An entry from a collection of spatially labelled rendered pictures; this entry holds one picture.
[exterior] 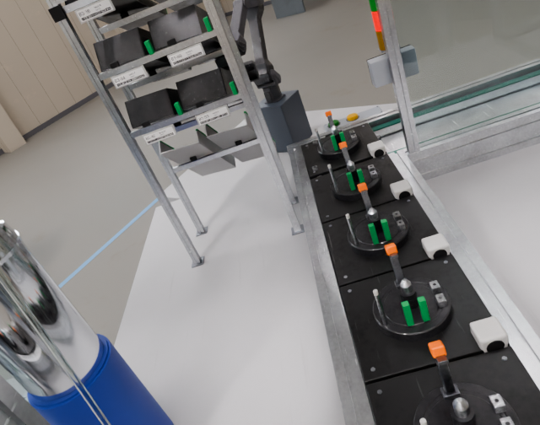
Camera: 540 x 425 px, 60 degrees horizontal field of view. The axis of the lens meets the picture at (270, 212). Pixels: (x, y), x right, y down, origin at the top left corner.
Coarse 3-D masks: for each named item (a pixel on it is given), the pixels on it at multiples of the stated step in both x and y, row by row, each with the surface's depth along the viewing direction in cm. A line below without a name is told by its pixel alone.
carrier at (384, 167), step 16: (368, 160) 137; (384, 160) 134; (320, 176) 139; (336, 176) 132; (352, 176) 125; (368, 176) 126; (384, 176) 127; (400, 176) 125; (320, 192) 132; (336, 192) 125; (352, 192) 122; (368, 192) 122; (384, 192) 121; (400, 192) 116; (320, 208) 125; (336, 208) 123; (352, 208) 120
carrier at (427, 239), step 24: (360, 216) 116; (384, 216) 110; (408, 216) 110; (336, 240) 112; (360, 240) 105; (384, 240) 102; (408, 240) 103; (432, 240) 97; (336, 264) 105; (360, 264) 102; (384, 264) 99; (408, 264) 97
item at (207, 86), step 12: (216, 72) 120; (228, 72) 126; (180, 84) 123; (192, 84) 122; (204, 84) 122; (216, 84) 121; (228, 84) 123; (180, 96) 124; (192, 96) 123; (204, 96) 122; (216, 96) 121; (192, 108) 126
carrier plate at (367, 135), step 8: (352, 128) 159; (360, 128) 156; (368, 128) 154; (328, 136) 160; (360, 136) 152; (368, 136) 150; (304, 144) 161; (312, 144) 159; (304, 152) 157; (312, 152) 154; (360, 152) 143; (368, 152) 141; (312, 160) 149; (320, 160) 148; (328, 160) 146; (336, 160) 144; (344, 160) 142; (352, 160) 141; (360, 160) 139; (320, 168) 144; (336, 168) 140; (312, 176) 141
